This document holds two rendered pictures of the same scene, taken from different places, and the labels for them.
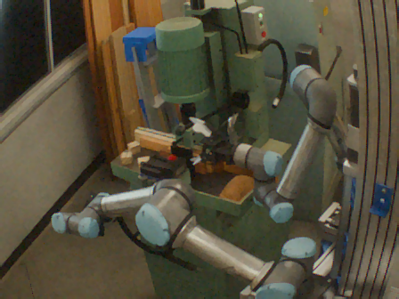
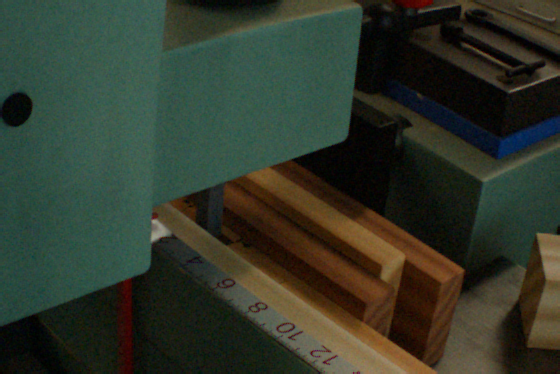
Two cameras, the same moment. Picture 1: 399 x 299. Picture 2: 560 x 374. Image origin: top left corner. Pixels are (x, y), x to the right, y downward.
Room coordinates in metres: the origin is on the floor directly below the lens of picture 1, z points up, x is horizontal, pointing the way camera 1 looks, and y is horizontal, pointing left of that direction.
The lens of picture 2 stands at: (2.59, 0.12, 1.22)
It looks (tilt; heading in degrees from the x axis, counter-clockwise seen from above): 30 degrees down; 188
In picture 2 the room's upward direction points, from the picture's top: 6 degrees clockwise
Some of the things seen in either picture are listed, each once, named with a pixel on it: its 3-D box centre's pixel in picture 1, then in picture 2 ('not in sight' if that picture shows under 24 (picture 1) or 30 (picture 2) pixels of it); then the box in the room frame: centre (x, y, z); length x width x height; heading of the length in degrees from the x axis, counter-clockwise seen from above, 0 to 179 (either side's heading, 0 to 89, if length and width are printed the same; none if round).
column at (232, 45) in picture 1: (227, 69); not in sight; (2.39, -0.15, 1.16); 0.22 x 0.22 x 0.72; 53
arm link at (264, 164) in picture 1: (264, 163); not in sight; (1.76, -0.20, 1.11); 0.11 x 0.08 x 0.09; 53
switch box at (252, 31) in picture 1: (255, 24); not in sight; (2.33, -0.28, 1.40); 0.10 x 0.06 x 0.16; 143
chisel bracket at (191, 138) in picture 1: (193, 131); (181, 91); (2.17, 0.01, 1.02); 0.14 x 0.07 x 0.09; 143
